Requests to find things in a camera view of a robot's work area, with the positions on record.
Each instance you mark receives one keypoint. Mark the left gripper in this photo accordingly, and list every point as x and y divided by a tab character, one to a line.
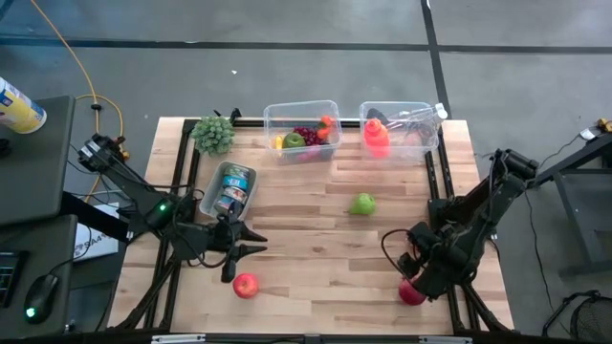
215	241

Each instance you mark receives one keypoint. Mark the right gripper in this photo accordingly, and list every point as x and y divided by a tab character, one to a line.
440	270

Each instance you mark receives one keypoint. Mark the red pomegranate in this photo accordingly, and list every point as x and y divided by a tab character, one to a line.
410	295

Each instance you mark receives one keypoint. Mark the blue red food can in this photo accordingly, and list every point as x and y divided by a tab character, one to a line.
228	205

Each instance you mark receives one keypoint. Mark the red white food can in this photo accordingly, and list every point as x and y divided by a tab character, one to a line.
233	194

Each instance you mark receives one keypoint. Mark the teal food can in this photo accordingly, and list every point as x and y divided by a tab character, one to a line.
235	182

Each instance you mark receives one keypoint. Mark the dark green food can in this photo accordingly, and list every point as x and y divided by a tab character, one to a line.
236	171

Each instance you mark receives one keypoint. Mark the clear plastic storage bin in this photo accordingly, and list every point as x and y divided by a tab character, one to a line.
421	153
287	114

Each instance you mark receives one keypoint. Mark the yellow banana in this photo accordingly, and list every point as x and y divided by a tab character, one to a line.
278	142

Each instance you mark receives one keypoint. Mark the green apple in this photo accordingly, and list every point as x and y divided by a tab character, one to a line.
294	140

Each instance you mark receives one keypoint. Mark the clear bottle white cap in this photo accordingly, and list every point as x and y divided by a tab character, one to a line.
413	138
425	114

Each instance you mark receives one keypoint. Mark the coral plastic squeeze bottle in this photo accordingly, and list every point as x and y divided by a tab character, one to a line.
377	139

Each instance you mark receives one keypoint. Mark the red grape bunch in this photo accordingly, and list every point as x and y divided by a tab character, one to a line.
311	135

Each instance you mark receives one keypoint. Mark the orange mandarin pair with leaf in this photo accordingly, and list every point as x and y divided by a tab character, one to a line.
326	125

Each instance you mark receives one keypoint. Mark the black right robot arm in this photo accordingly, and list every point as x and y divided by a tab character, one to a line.
497	196

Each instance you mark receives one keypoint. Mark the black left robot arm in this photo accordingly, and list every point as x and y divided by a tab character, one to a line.
158	212

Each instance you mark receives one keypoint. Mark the clear tray with cans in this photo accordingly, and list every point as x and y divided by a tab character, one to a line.
210	191

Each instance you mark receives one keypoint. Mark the green pear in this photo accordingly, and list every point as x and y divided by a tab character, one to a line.
363	204

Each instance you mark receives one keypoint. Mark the green artificial plant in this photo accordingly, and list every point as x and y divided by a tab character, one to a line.
213	135

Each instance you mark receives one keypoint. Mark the white printed sign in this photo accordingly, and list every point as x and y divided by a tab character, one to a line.
95	239

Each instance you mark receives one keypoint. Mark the black metal stand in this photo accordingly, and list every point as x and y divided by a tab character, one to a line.
578	200

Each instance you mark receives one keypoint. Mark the black computer mouse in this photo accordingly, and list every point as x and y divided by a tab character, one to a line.
40	298

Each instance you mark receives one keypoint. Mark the black side desk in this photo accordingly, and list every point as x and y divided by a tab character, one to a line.
33	167

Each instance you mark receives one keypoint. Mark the white tag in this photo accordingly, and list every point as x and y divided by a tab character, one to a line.
588	134

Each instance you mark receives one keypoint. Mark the black keyboard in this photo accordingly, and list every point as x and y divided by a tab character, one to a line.
8	279

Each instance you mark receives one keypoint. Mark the yellow tool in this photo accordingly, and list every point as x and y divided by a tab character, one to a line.
605	125

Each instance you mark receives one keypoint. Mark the yellow wipes canister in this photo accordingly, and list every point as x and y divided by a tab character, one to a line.
19	110

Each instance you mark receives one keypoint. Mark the black aluminium table frame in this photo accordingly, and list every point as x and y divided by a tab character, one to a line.
432	153

